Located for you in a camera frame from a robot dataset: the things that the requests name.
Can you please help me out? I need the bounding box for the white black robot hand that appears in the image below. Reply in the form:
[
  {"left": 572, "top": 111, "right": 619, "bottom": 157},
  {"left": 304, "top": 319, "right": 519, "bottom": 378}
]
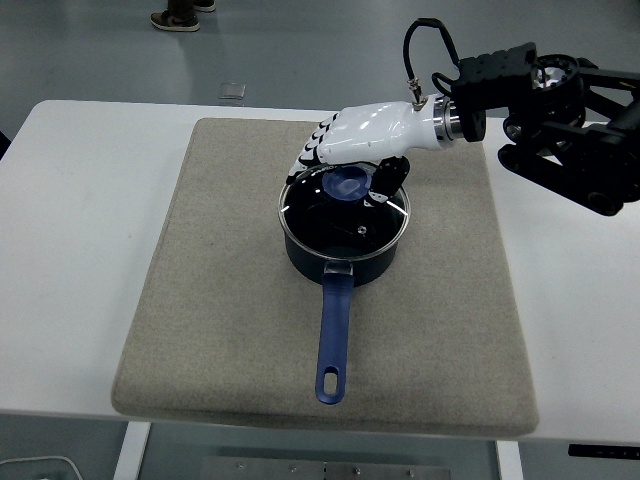
[{"left": 285, "top": 101, "right": 438, "bottom": 209}]

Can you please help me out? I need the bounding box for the glass pot lid blue knob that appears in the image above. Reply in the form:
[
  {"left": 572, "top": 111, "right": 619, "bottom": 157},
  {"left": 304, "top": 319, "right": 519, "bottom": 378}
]
[{"left": 277, "top": 160, "right": 412, "bottom": 261}]

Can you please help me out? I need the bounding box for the beige fabric mat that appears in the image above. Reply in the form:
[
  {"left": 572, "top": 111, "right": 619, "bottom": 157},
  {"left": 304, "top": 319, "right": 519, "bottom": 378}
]
[{"left": 110, "top": 117, "right": 541, "bottom": 437}]

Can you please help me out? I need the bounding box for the person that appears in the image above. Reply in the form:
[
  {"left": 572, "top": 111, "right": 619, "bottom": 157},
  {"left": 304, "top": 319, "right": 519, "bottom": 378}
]
[{"left": 150, "top": 0, "right": 218, "bottom": 33}]

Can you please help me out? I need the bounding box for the grey metal plate with screws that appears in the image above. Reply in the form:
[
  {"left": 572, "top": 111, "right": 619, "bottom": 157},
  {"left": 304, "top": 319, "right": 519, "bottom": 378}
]
[{"left": 201, "top": 454, "right": 454, "bottom": 480}]

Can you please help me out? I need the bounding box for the white table leg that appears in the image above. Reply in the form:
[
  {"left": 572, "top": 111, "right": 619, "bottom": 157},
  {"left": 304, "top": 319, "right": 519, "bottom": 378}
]
[
  {"left": 113, "top": 422, "right": 152, "bottom": 480},
  {"left": 494, "top": 439, "right": 525, "bottom": 480}
]

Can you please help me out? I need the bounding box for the black flat bar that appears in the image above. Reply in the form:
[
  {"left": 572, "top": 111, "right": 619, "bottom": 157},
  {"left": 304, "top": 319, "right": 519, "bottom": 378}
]
[{"left": 568, "top": 443, "right": 640, "bottom": 459}]

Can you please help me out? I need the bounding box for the black saucepan with blue handle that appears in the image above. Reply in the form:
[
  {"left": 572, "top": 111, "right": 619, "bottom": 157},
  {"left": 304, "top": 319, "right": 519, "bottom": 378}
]
[{"left": 282, "top": 219, "right": 404, "bottom": 405}]

